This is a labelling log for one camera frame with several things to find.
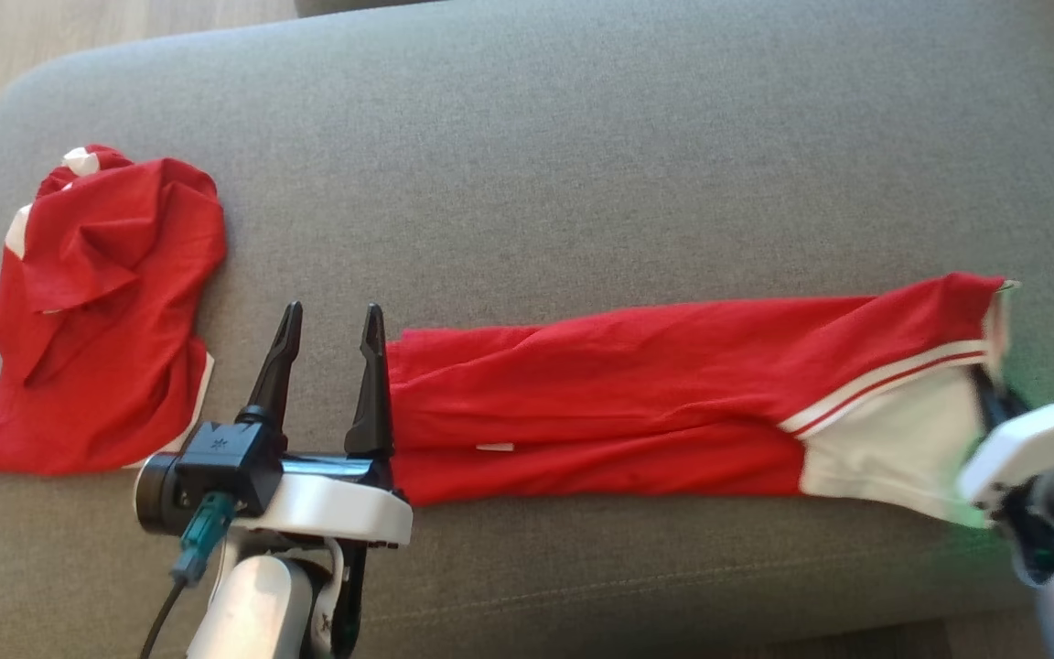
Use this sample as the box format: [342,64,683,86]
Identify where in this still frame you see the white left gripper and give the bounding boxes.
[236,301,414,550]

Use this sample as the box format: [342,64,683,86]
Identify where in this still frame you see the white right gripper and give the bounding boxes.
[957,364,1054,515]

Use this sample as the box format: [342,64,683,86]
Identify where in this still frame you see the red shorts with white stripes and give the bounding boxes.
[0,144,228,477]

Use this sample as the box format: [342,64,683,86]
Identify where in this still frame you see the red white jersey shirt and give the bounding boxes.
[385,272,1022,530]

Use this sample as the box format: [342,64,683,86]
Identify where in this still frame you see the beige sofa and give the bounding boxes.
[0,0,1054,659]

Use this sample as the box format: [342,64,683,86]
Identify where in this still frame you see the left teal plug black cable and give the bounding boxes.
[138,492,237,659]

